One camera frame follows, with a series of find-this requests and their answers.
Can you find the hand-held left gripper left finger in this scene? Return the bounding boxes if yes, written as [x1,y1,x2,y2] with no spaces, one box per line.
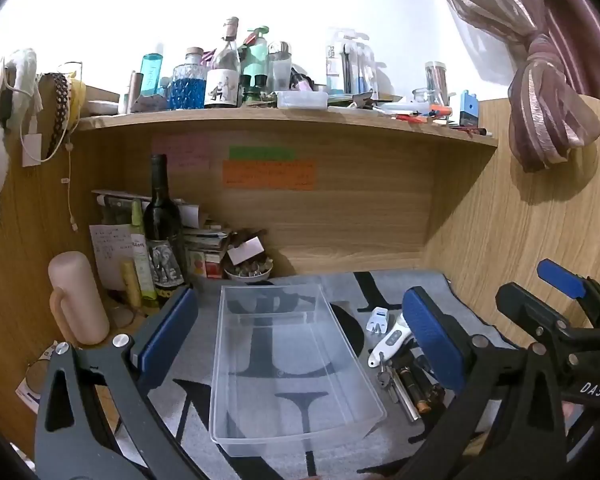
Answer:
[35,286,206,480]

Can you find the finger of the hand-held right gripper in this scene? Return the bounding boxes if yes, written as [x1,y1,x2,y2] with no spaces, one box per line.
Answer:
[496,282,581,350]
[537,259,600,331]

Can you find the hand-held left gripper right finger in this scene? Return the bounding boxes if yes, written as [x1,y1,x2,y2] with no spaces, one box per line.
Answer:
[402,286,568,480]

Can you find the white handheld device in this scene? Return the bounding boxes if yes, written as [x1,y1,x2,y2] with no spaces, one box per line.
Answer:
[367,312,416,368]

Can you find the silver metal tube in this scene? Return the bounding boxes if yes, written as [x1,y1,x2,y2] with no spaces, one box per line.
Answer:
[392,380,422,423]

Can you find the clear plastic bin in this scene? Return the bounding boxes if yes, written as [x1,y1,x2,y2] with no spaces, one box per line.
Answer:
[209,274,388,458]

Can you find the black slim tool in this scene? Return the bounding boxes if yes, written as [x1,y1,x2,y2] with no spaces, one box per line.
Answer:
[415,354,449,411]

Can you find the white charger plug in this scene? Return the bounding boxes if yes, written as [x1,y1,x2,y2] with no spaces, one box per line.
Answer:
[365,306,392,333]

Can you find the yellow stick tube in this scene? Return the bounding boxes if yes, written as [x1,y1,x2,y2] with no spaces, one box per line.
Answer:
[120,260,143,308]

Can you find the grey printed mat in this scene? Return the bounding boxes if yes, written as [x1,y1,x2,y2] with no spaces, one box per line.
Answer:
[115,269,531,480]

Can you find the metal key bunch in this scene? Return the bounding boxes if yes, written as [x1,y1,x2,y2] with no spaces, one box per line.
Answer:
[377,360,401,403]

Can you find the green slim bottle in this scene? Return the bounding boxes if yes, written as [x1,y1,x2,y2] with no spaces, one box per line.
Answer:
[129,200,158,301]

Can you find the clutter pile in corner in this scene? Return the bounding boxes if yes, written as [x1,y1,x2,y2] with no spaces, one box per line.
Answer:
[182,225,236,281]

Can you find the small filled bowl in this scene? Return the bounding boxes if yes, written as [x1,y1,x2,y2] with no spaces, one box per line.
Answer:
[223,257,274,282]

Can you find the white paper note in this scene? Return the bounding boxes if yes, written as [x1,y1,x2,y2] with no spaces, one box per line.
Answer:
[89,224,133,291]

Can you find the beige mug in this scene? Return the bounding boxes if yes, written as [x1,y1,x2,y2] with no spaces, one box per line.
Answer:
[47,251,112,347]

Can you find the white card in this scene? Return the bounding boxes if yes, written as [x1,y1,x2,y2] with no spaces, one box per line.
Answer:
[227,240,265,267]

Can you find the dark wine bottle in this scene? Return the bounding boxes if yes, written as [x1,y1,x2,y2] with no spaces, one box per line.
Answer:
[142,154,186,306]

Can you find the wooden desk hutch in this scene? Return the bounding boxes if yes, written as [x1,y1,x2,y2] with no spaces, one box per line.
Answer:
[0,65,600,411]

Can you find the rolled magazine papers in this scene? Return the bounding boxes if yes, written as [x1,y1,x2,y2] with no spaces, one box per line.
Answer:
[91,189,206,228]

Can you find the round paper packet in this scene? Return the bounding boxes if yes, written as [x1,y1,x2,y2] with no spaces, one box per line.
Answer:
[15,342,56,413]

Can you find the pink sticky note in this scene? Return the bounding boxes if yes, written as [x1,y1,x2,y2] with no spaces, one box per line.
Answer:
[152,135,211,172]

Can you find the orange sticky note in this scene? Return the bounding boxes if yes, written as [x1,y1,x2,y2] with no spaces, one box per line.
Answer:
[222,160,317,191]

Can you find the green sticky note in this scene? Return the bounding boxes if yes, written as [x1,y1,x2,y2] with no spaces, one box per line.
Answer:
[229,146,296,162]

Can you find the pink striped curtain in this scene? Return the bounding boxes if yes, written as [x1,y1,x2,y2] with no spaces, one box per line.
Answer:
[420,0,600,173]

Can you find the orange pens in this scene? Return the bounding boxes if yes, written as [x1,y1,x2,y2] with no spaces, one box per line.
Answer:
[394,104,453,125]

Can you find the glass jar with sticks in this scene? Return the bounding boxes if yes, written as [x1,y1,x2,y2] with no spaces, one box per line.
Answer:
[425,61,449,106]

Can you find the glass bottle blue liquid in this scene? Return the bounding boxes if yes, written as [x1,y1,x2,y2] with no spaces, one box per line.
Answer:
[169,47,208,110]

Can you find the brown cardboard tube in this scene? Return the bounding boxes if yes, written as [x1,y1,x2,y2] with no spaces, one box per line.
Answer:
[126,71,146,114]

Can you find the braided headband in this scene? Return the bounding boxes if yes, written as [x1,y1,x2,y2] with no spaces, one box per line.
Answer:
[42,72,73,158]

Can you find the dark green small bottle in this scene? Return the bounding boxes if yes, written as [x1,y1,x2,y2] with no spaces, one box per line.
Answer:
[240,74,268,107]

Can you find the teal bottle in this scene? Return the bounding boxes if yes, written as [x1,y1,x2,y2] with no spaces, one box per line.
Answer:
[141,53,163,106]

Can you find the clear labelled glass bottle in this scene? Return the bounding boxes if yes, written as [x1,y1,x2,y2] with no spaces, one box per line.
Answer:
[204,16,243,109]

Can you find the clear lidded plastic box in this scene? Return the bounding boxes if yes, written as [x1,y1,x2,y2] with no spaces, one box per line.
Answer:
[276,91,329,110]

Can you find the clear plastic jar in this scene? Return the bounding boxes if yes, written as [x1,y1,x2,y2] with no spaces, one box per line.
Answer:
[267,40,293,93]

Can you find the mint green pump bottle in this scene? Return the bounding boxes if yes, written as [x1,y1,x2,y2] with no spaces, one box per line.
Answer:
[241,26,271,91]

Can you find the toothbrush packs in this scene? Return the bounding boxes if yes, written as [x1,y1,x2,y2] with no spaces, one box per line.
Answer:
[325,27,377,98]

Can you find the white fluffy headband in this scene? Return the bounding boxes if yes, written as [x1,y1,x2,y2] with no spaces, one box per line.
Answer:
[7,49,38,128]

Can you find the white charger cable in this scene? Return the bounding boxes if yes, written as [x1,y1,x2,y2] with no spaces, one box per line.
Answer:
[0,55,78,233]

